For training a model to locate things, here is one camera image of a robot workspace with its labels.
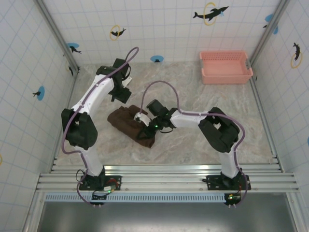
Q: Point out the brown towel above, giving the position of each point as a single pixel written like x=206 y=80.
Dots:
x=123 y=120

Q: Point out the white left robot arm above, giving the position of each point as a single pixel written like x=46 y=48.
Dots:
x=93 y=96

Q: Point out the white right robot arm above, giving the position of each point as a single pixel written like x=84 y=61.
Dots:
x=219 y=130

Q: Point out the small blue oval sticker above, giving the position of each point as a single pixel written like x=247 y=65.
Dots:
x=157 y=58

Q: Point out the blue oval shark sticker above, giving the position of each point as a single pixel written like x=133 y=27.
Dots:
x=72 y=47

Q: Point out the blue circle diver sticker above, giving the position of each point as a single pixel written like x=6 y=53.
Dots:
x=39 y=93

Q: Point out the pink plastic basket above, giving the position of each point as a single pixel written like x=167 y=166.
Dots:
x=224 y=65

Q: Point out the blue patch fish sticker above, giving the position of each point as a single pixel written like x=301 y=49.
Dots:
x=269 y=18

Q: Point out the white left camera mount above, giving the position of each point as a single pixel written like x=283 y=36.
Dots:
x=127 y=81

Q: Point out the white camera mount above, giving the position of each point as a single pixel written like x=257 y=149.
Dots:
x=143 y=119
x=127 y=81

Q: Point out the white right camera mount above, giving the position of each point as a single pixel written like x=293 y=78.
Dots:
x=143 y=119

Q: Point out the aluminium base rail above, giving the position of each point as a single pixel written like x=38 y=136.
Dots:
x=164 y=178

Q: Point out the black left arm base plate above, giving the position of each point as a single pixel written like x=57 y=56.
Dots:
x=113 y=180

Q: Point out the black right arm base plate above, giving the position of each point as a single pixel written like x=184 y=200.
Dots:
x=213 y=181

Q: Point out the aluminium corner post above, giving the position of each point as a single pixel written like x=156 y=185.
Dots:
x=270 y=31
x=56 y=33

